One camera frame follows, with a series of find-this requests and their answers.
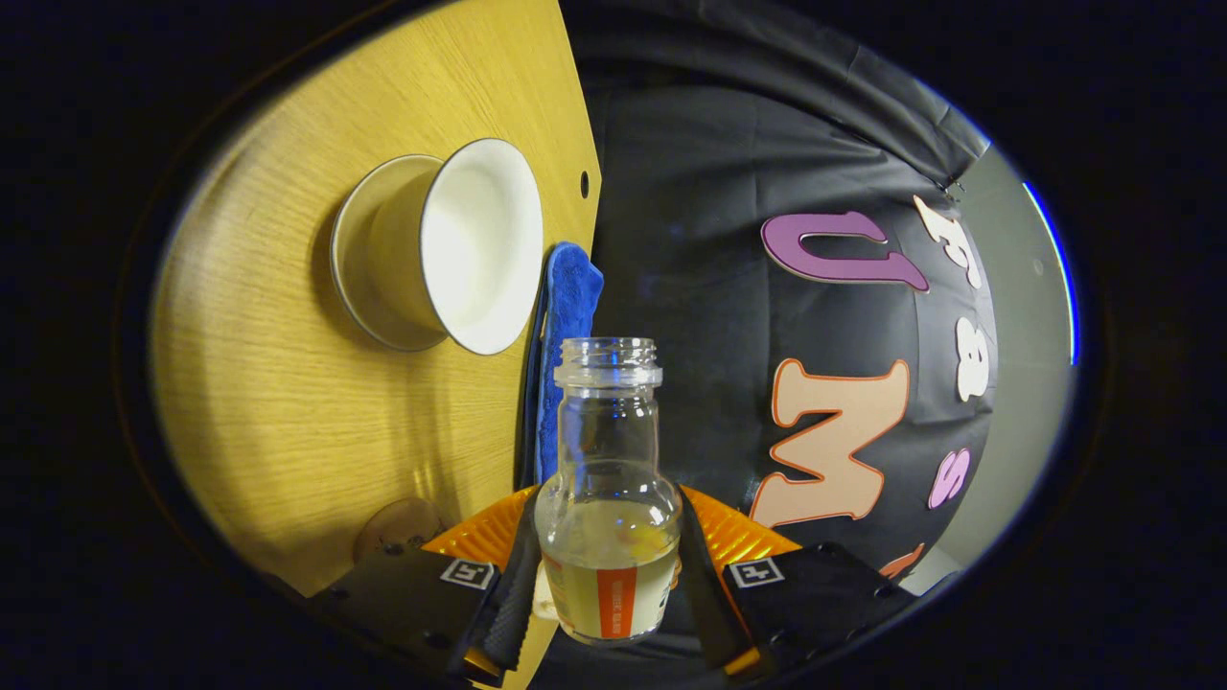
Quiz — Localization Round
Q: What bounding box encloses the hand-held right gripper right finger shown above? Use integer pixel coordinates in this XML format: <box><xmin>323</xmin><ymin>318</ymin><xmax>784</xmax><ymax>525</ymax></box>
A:
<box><xmin>676</xmin><ymin>484</ymin><xmax>960</xmax><ymax>677</ymax></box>

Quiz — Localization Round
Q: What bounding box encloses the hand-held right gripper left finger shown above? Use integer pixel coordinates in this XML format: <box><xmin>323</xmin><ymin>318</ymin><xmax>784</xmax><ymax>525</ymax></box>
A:
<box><xmin>307</xmin><ymin>484</ymin><xmax>544</xmax><ymax>686</ymax></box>

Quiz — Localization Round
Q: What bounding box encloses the clear glass water bottle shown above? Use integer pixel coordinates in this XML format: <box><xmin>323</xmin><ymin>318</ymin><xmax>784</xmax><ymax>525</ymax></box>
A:
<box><xmin>534</xmin><ymin>336</ymin><xmax>683</xmax><ymax>645</ymax></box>

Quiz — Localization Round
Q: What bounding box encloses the round cork coaster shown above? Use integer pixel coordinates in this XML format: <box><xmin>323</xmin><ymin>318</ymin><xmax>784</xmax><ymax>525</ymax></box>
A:
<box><xmin>353</xmin><ymin>496</ymin><xmax>445</xmax><ymax>566</ymax></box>

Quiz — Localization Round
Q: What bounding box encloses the white teacup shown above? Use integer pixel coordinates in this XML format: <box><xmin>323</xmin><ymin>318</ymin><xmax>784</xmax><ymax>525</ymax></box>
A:
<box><xmin>369</xmin><ymin>138</ymin><xmax>544</xmax><ymax>357</ymax></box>

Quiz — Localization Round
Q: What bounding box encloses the blue towel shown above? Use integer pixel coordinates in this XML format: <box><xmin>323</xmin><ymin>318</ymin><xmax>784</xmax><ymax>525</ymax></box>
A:
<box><xmin>521</xmin><ymin>241</ymin><xmax>606</xmax><ymax>490</ymax></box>

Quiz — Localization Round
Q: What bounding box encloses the black backdrop cloth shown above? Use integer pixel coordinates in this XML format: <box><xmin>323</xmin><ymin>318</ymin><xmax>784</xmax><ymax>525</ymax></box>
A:
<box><xmin>561</xmin><ymin>0</ymin><xmax>1000</xmax><ymax>581</ymax></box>

